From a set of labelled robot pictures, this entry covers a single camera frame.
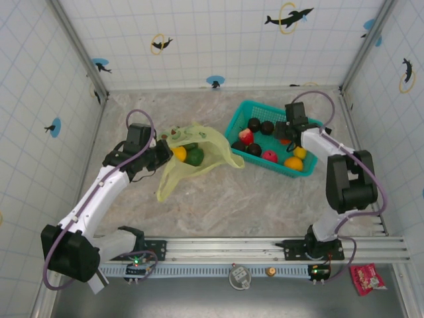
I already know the upright dolphin ring sticker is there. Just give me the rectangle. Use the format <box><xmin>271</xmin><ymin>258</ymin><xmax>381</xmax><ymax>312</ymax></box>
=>
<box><xmin>398</xmin><ymin>58</ymin><xmax>417</xmax><ymax>94</ymax></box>

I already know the round grey device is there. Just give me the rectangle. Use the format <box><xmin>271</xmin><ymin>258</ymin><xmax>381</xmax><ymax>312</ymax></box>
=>
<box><xmin>228</xmin><ymin>264</ymin><xmax>252</xmax><ymax>291</ymax></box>

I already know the fake yellowish orange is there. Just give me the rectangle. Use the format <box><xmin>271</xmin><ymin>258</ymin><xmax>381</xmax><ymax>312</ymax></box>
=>
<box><xmin>284</xmin><ymin>156</ymin><xmax>304</xmax><ymax>172</ymax></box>

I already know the yellow plastic bag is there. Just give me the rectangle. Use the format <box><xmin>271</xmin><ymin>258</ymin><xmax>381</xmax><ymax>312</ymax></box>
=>
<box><xmin>156</xmin><ymin>121</ymin><xmax>246</xmax><ymax>203</ymax></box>

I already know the fake red white peach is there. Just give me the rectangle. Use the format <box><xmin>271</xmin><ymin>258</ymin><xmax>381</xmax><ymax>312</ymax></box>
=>
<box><xmin>238</xmin><ymin>128</ymin><xmax>255</xmax><ymax>144</ymax></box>

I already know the aluminium frame post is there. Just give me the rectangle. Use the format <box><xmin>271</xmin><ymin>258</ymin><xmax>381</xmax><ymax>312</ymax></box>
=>
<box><xmin>48</xmin><ymin>0</ymin><xmax>110</xmax><ymax>100</ymax></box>
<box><xmin>339</xmin><ymin>0</ymin><xmax>400</xmax><ymax>95</ymax></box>

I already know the fake dark green avocado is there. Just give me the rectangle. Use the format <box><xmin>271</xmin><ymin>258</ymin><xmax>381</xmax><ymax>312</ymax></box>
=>
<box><xmin>184</xmin><ymin>148</ymin><xmax>205</xmax><ymax>166</ymax></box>

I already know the red snack packet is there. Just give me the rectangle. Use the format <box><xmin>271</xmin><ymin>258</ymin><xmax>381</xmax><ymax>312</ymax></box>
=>
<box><xmin>350</xmin><ymin>264</ymin><xmax>388</xmax><ymax>297</ymax></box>

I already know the large dolphin ring sticker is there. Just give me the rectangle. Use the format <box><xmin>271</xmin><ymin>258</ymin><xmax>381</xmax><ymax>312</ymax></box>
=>
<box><xmin>264</xmin><ymin>2</ymin><xmax>315</xmax><ymax>35</ymax></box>

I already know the small dolphin ring sticker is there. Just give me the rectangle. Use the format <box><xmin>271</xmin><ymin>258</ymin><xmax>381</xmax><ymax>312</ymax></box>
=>
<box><xmin>150</xmin><ymin>32</ymin><xmax>174</xmax><ymax>56</ymax></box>
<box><xmin>89</xmin><ymin>81</ymin><xmax>102</xmax><ymax>105</ymax></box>

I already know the teal plastic basket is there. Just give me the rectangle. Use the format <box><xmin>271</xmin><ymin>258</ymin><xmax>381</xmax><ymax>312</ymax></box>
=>
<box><xmin>224</xmin><ymin>100</ymin><xmax>324</xmax><ymax>180</ymax></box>

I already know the black mounting bracket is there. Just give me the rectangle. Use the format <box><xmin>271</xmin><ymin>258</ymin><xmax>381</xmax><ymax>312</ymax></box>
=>
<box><xmin>144</xmin><ymin>238</ymin><xmax>168</xmax><ymax>262</ymax></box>
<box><xmin>274</xmin><ymin>238</ymin><xmax>309</xmax><ymax>262</ymax></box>

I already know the blue circle fish sticker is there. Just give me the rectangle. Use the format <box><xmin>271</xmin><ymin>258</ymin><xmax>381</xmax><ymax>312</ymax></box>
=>
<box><xmin>91</xmin><ymin>58</ymin><xmax>113</xmax><ymax>74</ymax></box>
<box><xmin>360</xmin><ymin>18</ymin><xmax>377</xmax><ymax>38</ymax></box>
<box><xmin>44</xmin><ymin>117</ymin><xmax>62</xmax><ymax>138</ymax></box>
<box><xmin>205</xmin><ymin>75</ymin><xmax>226</xmax><ymax>89</ymax></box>

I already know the aluminium mounting rail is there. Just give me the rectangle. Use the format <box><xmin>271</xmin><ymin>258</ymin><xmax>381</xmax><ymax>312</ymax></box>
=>
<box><xmin>95</xmin><ymin>235</ymin><xmax>411</xmax><ymax>264</ymax></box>

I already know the grey slotted cable duct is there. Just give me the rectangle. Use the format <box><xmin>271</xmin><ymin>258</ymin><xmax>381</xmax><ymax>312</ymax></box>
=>
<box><xmin>99</xmin><ymin>264</ymin><xmax>332</xmax><ymax>279</ymax></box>

